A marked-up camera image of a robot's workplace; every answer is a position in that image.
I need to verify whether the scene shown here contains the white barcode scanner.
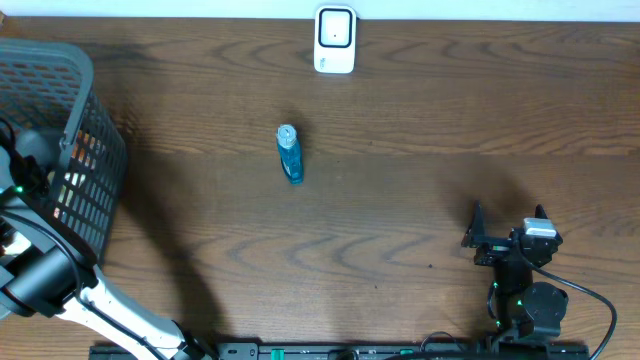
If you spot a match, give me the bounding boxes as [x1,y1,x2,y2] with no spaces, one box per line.
[313,5,357,74]

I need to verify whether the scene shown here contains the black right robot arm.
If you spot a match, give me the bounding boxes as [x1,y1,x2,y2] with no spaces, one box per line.
[461,202,568,348]

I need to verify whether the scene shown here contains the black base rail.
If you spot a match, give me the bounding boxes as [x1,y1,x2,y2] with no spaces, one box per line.
[89,341,591,360]

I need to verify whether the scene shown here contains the grey plastic basket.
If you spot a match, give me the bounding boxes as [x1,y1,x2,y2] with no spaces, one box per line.
[1,38,127,259]

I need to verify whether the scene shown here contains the teal mouthwash bottle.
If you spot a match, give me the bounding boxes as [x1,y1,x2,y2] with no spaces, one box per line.
[276,124,304,185]

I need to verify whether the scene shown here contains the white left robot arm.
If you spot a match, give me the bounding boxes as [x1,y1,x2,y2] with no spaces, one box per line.
[1,133,218,359]

